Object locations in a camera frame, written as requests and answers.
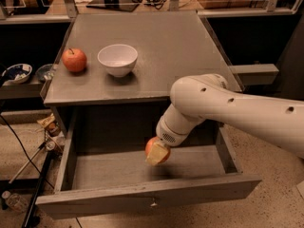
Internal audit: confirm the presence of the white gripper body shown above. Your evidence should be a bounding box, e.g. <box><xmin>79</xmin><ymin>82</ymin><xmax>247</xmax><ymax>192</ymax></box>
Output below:
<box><xmin>156</xmin><ymin>116</ymin><xmax>190</xmax><ymax>146</ymax></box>

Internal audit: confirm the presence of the dark small bowl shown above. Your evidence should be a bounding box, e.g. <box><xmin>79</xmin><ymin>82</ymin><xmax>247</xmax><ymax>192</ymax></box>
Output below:
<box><xmin>35</xmin><ymin>64</ymin><xmax>55</xmax><ymax>82</ymax></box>

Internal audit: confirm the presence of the black floor cable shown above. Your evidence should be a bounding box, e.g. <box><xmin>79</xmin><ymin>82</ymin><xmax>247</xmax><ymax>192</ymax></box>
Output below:
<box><xmin>0</xmin><ymin>114</ymin><xmax>55</xmax><ymax>189</ymax></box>

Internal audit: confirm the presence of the snack wrapper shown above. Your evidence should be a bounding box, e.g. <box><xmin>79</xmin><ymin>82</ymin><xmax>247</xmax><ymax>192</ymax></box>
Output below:
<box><xmin>37</xmin><ymin>114</ymin><xmax>61</xmax><ymax>137</ymax></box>

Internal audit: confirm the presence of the grey wooden cabinet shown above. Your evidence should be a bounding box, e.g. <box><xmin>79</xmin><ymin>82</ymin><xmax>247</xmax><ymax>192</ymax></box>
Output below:
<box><xmin>45</xmin><ymin>11</ymin><xmax>240</xmax><ymax>153</ymax></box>

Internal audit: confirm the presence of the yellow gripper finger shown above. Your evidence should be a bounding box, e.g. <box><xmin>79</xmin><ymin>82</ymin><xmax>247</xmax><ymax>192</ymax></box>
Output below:
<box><xmin>145</xmin><ymin>142</ymin><xmax>168</xmax><ymax>165</ymax></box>

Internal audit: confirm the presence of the grey side shelf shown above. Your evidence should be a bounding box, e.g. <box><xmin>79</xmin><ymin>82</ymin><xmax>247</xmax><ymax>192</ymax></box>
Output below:
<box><xmin>230</xmin><ymin>64</ymin><xmax>279</xmax><ymax>86</ymax></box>

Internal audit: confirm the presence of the open grey top drawer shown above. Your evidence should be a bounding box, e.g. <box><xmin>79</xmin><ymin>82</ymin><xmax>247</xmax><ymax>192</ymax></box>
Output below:
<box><xmin>36</xmin><ymin>108</ymin><xmax>261</xmax><ymax>219</ymax></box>

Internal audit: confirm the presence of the red apple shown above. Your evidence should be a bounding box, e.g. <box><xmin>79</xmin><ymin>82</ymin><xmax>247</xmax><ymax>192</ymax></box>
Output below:
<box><xmin>62</xmin><ymin>48</ymin><xmax>86</xmax><ymax>73</ymax></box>

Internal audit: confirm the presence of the white ceramic bowl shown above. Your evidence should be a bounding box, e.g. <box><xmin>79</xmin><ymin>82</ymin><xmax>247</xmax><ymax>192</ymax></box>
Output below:
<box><xmin>97</xmin><ymin>44</ymin><xmax>138</xmax><ymax>78</ymax></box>

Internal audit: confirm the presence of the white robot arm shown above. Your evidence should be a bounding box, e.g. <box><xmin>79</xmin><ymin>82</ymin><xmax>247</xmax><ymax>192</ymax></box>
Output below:
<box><xmin>145</xmin><ymin>74</ymin><xmax>304</xmax><ymax>165</ymax></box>

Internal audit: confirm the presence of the black monitor stand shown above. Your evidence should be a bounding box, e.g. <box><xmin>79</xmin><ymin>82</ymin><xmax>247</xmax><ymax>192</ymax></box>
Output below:
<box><xmin>86</xmin><ymin>0</ymin><xmax>140</xmax><ymax>12</ymax></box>

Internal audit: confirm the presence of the black tripod leg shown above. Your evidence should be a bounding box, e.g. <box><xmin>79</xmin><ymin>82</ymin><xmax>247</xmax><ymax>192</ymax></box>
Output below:
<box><xmin>21</xmin><ymin>152</ymin><xmax>53</xmax><ymax>228</ymax></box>

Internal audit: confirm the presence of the clear plastic bottle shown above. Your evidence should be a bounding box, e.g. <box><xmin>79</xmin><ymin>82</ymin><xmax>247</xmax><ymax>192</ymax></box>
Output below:
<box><xmin>2</xmin><ymin>191</ymin><xmax>28</xmax><ymax>213</ymax></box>

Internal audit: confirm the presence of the orange fruit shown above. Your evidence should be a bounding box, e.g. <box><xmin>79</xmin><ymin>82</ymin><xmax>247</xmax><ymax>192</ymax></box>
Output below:
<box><xmin>145</xmin><ymin>137</ymin><xmax>171</xmax><ymax>165</ymax></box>

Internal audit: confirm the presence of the blue patterned bowl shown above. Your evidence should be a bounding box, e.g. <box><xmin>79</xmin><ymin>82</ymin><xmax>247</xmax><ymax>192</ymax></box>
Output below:
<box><xmin>1</xmin><ymin>64</ymin><xmax>32</xmax><ymax>84</ymax></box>

